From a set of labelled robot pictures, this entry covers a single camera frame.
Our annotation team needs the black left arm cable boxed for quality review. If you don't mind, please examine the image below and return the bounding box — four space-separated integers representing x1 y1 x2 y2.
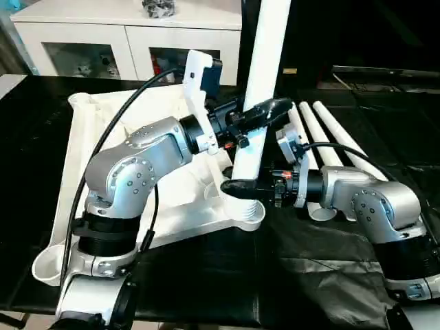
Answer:
60 67 188 286

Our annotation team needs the black grey bundle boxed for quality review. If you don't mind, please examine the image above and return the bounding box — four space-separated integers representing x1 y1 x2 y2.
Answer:
141 0 177 19

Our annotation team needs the dark blue black cabinet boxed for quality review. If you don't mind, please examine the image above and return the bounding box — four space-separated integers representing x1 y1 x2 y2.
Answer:
236 0 334 90

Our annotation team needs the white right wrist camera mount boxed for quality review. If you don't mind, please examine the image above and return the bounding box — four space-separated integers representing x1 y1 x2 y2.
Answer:
274 126 310 209

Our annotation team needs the white plastic table top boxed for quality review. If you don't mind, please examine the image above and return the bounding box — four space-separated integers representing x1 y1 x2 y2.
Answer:
31 91 265 286

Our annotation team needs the white glass-door cabinet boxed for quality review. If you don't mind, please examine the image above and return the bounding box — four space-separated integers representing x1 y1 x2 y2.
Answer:
10 0 243 85

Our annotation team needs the white plastic table leg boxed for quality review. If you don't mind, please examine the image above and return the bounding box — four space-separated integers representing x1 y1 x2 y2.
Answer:
312 101 389 182
228 0 293 223
287 102 337 222
298 101 344 169

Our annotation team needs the black television screen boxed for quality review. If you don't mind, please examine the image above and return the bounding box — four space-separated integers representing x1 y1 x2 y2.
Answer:
331 0 440 75

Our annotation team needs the black work mat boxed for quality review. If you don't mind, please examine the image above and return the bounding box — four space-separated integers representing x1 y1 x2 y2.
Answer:
0 74 440 327

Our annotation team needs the white board strip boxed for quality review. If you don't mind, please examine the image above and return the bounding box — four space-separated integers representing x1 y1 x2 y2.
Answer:
0 74 27 100

